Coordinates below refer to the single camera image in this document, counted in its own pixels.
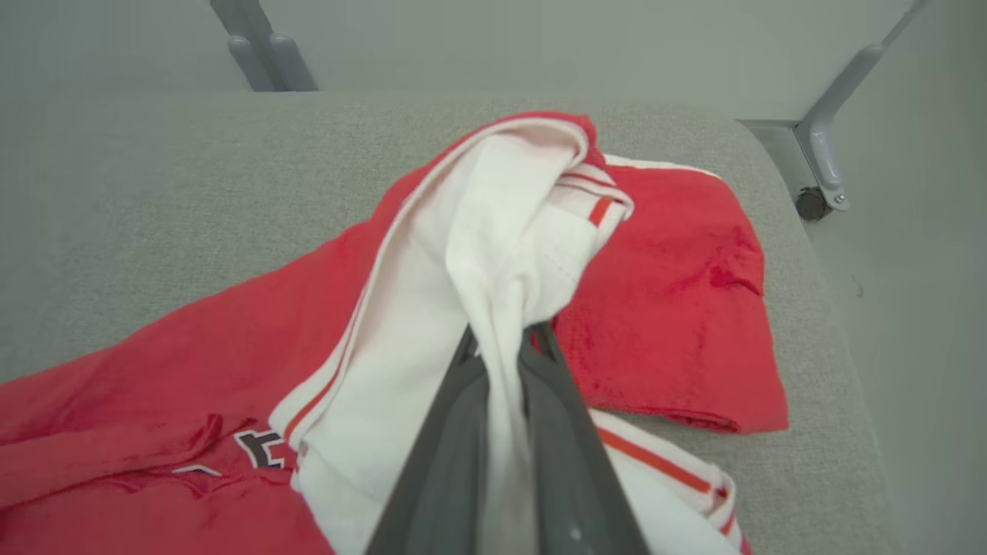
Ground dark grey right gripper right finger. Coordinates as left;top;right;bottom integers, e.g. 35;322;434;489
517;320;672;555

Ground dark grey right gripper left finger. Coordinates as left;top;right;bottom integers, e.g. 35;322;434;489
366;324;494;555

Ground red shorts with white stripe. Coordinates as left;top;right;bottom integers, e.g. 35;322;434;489
551;154;790;435

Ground red and white jersey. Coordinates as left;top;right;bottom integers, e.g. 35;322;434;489
0;111;753;555

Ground grey caster leg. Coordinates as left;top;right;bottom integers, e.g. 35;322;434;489
793;0;930;224

